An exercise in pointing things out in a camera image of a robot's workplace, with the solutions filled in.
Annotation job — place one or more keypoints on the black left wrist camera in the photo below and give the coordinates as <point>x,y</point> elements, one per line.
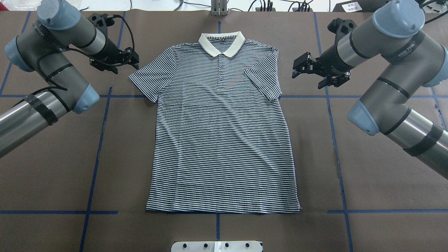
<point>101,20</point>

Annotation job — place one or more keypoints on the orange black connector strip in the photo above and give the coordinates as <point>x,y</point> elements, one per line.
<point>269,5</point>

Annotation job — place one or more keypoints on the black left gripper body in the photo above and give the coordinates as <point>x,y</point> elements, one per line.
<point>110,50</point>

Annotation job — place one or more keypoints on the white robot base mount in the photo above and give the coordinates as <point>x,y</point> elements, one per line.
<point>218,246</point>

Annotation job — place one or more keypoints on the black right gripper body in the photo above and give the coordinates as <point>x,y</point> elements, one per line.
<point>329,60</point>

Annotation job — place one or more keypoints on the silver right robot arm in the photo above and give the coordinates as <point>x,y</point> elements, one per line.
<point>415,60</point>

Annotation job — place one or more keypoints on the navy white striped polo shirt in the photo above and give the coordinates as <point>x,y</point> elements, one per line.
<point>222,143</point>

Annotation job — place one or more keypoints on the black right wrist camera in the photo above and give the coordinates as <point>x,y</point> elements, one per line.
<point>340,27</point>

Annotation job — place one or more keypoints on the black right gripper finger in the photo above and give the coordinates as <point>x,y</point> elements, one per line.
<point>298,72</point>
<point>336,82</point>

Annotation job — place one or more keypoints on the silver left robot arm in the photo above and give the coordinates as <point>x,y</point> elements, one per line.
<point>60,27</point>

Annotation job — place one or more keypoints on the black box with label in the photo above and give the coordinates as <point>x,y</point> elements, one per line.
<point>368,6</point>

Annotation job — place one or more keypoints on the aluminium frame post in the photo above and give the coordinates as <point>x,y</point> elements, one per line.
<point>219,8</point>

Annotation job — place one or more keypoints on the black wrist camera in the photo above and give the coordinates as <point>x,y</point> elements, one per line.
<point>340,27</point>
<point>101,20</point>

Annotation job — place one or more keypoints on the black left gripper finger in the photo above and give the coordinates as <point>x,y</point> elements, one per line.
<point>104,67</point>
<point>134,60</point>

